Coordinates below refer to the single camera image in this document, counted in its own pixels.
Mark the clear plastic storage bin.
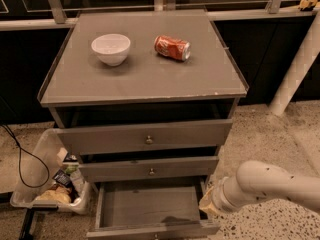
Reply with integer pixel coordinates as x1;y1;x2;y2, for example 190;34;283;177
10;129;90;214

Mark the black stand base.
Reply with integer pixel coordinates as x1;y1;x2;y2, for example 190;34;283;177
19;209;35;240

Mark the white ceramic bowl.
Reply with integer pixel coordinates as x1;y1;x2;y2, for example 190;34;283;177
91;34;131;66

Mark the grey top drawer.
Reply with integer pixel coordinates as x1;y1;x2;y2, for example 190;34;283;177
57;119;232;155

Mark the grey bottom drawer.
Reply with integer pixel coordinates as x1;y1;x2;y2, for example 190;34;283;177
87;177;219;240

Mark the white diagonal pole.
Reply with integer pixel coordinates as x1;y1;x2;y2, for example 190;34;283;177
269;13;320;116

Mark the grey wooden drawer cabinet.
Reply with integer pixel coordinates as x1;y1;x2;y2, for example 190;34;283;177
37;9;250;192

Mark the orange soda can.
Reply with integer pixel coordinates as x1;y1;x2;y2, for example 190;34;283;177
154;35;191;61

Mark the plastic bottle green cap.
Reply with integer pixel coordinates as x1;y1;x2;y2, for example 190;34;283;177
65;165;85;194

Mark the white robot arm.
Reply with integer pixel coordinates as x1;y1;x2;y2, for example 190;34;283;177
199;161;320;215

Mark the dark blue snack packet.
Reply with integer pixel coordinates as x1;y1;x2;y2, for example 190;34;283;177
53;170;72;187

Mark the black cable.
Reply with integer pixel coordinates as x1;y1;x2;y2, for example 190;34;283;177
0;123;51;189

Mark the yellow chip bag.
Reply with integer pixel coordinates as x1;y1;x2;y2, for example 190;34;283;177
36;186;71;204

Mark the grey middle drawer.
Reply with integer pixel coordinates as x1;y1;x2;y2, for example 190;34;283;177
79;156;218;183

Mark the metal window railing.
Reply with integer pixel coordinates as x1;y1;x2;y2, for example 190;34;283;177
0;0;320;32

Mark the grey drawer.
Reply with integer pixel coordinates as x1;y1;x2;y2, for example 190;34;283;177
57;119;232;155
79;156;218;183
87;177;219;240

